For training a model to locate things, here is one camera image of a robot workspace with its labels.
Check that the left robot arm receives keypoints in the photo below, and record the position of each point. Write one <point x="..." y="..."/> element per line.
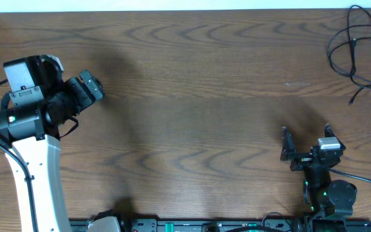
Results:
<point x="29" y="134"/>

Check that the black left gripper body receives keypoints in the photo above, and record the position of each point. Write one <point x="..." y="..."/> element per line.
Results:
<point x="81" y="95"/>

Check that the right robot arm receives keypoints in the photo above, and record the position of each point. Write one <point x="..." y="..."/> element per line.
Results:
<point x="331" y="201"/>

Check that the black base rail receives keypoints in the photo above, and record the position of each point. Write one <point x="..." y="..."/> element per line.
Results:
<point x="272" y="221"/>

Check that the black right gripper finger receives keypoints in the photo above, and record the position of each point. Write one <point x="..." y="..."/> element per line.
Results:
<point x="329" y="133"/>
<point x="288" y="151"/>

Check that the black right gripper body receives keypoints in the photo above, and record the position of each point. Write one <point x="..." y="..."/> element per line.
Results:
<point x="302" y="162"/>

